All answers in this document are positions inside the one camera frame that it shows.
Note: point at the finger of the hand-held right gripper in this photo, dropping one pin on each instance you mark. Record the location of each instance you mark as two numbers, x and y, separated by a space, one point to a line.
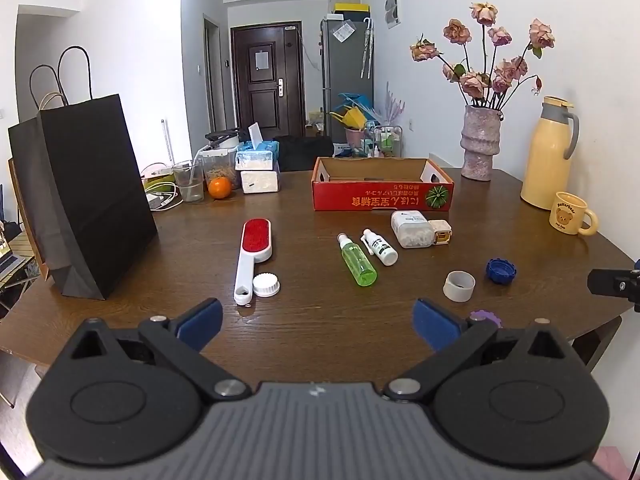
607 282

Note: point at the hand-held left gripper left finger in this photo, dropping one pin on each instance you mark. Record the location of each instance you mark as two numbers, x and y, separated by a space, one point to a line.
200 321

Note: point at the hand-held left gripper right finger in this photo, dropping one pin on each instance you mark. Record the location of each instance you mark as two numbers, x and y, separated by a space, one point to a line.
435 324

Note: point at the white round plastic cup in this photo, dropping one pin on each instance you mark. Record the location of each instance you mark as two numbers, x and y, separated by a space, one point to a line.
457 291

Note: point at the purple ribbed cap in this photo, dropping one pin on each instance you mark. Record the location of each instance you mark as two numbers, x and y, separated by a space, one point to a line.
482 316

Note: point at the white ribbed cap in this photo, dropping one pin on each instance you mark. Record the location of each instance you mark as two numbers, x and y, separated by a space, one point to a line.
266 284

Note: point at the blue ribbed cap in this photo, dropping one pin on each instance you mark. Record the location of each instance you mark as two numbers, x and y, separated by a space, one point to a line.
500 271

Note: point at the small white spray bottle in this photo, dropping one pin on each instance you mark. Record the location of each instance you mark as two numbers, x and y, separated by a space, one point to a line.
385 252

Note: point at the white plastic jar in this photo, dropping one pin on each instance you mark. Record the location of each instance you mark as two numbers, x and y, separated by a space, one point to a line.
412 232

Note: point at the green spray bottle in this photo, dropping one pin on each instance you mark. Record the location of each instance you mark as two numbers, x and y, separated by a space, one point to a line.
359 265

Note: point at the red and white lint brush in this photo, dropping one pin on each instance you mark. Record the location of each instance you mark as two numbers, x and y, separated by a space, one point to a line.
256 237

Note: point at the red cardboard box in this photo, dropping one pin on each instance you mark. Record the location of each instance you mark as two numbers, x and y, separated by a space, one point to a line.
370 200

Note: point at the yellow bear mug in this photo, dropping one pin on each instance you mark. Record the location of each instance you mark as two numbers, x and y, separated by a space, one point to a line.
567 215

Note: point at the yellow thermos jug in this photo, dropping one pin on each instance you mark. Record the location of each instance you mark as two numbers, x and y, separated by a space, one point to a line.
545 170

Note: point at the glass cup with straw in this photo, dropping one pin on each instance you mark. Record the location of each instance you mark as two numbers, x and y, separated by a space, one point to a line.
190 191

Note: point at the orange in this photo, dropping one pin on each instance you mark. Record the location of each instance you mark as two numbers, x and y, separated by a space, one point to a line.
220 188

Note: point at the purple tissue pack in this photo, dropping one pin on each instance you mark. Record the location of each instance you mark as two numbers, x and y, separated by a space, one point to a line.
260 182

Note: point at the clear plastic food container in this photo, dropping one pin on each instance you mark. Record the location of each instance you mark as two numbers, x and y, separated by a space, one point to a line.
220 165

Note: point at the blue tissue pack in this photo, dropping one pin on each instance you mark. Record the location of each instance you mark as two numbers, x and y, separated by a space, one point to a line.
257 157

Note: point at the black paper bag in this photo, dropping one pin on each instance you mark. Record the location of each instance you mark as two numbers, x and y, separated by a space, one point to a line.
85 185

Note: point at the metal storage rack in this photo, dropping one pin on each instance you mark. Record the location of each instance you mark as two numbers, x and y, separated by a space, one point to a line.
385 140

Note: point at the laptop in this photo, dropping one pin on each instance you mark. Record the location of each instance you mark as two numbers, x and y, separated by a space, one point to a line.
12 265

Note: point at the black folding chair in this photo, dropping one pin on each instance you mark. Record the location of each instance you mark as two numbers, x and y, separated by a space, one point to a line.
300 152

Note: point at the pink bucket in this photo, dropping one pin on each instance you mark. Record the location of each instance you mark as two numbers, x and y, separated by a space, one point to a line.
354 137

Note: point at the yellow plastic watering can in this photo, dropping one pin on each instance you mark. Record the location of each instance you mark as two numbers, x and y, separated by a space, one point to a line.
352 117

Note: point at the purple clothes hangers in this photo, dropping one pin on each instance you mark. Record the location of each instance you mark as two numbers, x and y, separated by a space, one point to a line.
394 105

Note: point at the dark wooden door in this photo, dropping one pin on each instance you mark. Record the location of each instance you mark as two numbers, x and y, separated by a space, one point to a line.
262 100

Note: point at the blue plastic object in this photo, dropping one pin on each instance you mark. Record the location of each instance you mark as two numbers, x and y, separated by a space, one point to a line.
356 100

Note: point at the grey interior door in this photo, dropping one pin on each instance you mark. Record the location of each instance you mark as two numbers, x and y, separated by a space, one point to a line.
211 75

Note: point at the grey refrigerator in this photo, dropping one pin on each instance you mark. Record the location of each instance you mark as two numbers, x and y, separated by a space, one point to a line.
345 70

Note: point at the paper note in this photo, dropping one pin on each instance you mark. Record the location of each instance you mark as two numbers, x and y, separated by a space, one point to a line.
264 58

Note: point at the white folded umbrella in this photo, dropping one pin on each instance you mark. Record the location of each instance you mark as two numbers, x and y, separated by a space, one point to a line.
371 45
364 50

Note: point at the plastic-wrapped paper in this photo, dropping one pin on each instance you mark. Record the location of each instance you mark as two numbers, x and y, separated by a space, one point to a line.
344 31

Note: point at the yellow box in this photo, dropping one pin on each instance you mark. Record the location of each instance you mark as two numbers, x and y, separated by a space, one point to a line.
350 7

